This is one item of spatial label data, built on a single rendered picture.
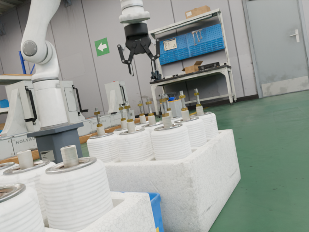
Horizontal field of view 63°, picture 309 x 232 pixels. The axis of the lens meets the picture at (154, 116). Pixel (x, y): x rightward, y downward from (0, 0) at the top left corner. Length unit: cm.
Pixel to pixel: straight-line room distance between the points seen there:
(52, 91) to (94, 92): 612
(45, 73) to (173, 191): 61
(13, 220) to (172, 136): 40
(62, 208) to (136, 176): 30
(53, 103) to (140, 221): 65
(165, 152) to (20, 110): 246
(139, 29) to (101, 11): 629
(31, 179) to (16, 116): 248
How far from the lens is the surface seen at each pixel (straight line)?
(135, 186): 66
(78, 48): 741
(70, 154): 40
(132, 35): 82
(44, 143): 97
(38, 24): 99
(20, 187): 35
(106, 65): 683
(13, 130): 289
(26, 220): 32
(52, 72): 99
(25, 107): 296
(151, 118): 80
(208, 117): 82
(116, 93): 436
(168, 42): 592
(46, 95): 97
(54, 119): 96
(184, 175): 58
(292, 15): 575
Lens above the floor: 32
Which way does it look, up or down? 3 degrees down
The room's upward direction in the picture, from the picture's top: 11 degrees counter-clockwise
